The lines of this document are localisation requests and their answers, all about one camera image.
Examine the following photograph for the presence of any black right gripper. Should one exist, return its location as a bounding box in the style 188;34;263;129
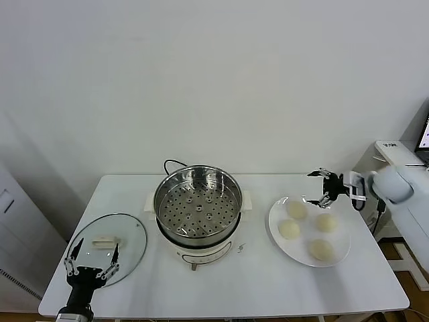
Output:
302;160;347;209

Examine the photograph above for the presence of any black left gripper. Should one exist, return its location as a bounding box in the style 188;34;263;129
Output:
63;237;121;308

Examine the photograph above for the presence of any white steamed baozi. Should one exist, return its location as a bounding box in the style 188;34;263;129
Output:
278;219;301;241
315;213;338;233
286;201;308;221
308;238;336;262

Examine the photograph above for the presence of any round glass pot lid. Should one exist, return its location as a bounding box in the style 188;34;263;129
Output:
66;213;148;288

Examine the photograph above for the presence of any stainless steel steamer basket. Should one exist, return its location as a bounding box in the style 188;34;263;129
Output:
153;164;243;246

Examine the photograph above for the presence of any white round plate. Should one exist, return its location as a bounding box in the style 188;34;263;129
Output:
267;195;352;268

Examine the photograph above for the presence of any white cabinet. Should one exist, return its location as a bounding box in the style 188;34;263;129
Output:
0;160;70;305

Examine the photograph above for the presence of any white side desk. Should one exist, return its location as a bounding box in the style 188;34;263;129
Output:
373;139;429;168

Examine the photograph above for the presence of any black laptop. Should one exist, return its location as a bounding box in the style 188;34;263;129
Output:
414;113;429;158

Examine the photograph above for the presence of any cream electric cooker base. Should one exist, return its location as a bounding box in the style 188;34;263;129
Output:
143;189;253;272

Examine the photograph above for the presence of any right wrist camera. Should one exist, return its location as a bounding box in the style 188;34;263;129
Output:
341;161;369;211

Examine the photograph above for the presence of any black cable with adapter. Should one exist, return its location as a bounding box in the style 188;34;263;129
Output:
368;162;429;237

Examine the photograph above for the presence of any white metal floor frame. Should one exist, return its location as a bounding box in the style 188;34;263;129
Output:
390;241;429;291

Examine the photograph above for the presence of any black cooker power cord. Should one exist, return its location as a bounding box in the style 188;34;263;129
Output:
163;159;188;175

